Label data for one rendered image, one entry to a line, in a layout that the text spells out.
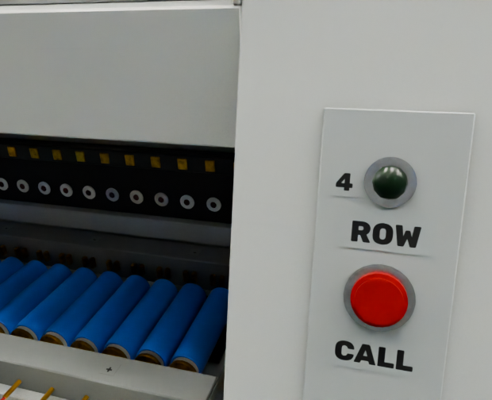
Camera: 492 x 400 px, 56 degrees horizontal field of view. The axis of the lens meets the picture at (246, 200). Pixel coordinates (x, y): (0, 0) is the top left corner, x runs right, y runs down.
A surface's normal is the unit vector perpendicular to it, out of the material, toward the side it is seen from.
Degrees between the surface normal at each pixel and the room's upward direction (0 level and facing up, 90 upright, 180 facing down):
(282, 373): 90
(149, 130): 107
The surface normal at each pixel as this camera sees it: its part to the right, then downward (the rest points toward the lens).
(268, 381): -0.28, 0.13
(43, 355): -0.04, -0.90
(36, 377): -0.28, 0.42
